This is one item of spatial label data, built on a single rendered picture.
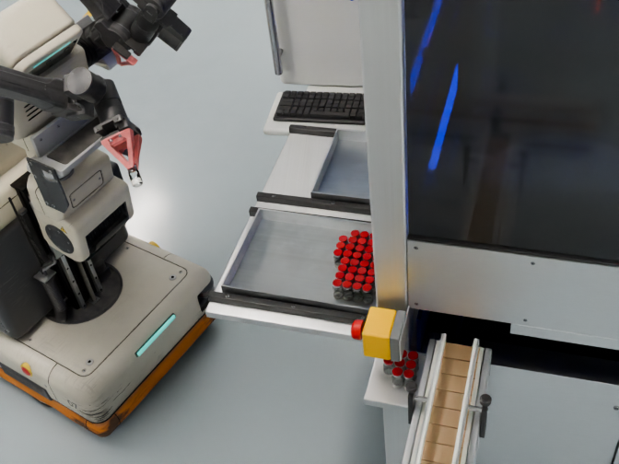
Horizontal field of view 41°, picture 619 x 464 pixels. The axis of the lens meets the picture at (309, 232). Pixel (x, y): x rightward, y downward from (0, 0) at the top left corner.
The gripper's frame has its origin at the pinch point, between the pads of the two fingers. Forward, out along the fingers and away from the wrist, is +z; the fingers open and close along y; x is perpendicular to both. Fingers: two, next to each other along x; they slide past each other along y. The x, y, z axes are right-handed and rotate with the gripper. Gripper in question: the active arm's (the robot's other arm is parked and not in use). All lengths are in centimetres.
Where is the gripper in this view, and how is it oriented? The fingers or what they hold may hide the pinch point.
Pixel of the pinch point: (132, 166)
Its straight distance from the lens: 171.8
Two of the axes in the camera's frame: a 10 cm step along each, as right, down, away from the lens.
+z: 3.9, 8.9, -2.6
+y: 2.1, 1.9, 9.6
